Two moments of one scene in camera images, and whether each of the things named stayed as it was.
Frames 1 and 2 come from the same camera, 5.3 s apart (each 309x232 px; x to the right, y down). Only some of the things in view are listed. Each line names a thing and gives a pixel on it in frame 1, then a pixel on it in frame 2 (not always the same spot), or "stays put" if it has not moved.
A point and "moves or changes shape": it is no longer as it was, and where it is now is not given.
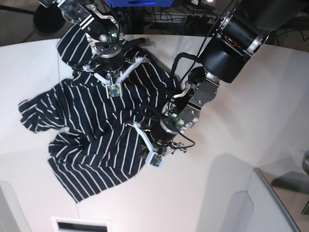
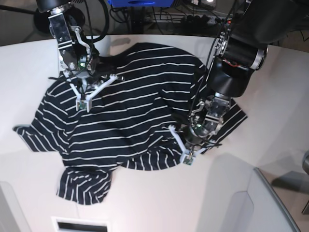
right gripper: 159,133 to 192,139
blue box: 141,3 stays put
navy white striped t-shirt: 99,144 moves or changes shape
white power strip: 181,18 stays put
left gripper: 111,61 to 91,77
